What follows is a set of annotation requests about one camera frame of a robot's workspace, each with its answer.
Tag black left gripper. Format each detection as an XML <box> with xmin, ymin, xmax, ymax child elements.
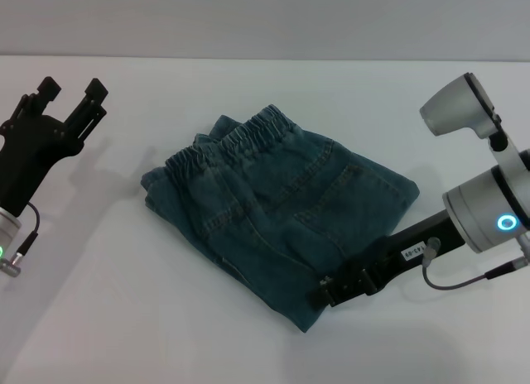
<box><xmin>0</xmin><ymin>75</ymin><xmax>110</xmax><ymax>218</ymax></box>

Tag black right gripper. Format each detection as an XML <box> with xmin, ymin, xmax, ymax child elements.
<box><xmin>307</xmin><ymin>209</ymin><xmax>465</xmax><ymax>314</ymax></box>

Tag blue denim shorts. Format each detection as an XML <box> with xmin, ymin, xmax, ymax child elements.
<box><xmin>140</xmin><ymin>104</ymin><xmax>420</xmax><ymax>334</ymax></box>

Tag grey right arm cable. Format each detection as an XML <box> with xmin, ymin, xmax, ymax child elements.
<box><xmin>421</xmin><ymin>236</ymin><xmax>530</xmax><ymax>293</ymax></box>

